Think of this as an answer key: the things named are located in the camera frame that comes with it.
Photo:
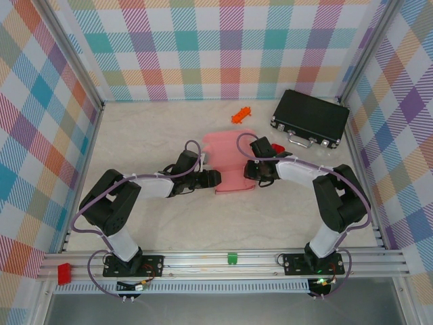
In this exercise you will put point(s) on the small red object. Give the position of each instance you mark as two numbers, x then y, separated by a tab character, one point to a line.
279	148

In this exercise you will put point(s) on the left aluminium frame post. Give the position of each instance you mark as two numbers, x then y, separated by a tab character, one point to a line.
75	55

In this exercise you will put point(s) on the aluminium frame post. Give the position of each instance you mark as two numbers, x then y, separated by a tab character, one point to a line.
75	55
365	50

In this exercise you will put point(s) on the left aluminium floor rail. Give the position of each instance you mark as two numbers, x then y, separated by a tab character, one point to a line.
91	145

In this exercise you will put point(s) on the right aluminium frame post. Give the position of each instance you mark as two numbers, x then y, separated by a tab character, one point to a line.
365	50

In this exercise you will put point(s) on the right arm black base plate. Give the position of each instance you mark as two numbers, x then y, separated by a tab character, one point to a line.
292	265

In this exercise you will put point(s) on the right aluminium floor rail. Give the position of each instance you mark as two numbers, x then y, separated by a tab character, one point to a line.
363	152

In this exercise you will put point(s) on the green block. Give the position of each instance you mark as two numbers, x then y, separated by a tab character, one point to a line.
232	258

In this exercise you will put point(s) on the orange plastic toy piece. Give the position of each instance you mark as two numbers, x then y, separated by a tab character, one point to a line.
241	115

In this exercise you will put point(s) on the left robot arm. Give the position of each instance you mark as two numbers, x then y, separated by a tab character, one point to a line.
108	206

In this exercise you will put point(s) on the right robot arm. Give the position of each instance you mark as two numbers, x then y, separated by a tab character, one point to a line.
338	199

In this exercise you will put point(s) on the aluminium frame cross rail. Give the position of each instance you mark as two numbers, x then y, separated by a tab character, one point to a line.
203	262

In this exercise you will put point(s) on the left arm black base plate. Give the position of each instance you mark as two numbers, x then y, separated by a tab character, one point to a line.
152	265

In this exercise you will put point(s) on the grey metal panel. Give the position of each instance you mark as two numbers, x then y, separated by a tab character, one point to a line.
220	309

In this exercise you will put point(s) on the aluminium floor rail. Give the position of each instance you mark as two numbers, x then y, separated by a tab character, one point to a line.
363	152
91	145

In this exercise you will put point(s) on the red block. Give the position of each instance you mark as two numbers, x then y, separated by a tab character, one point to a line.
64	273

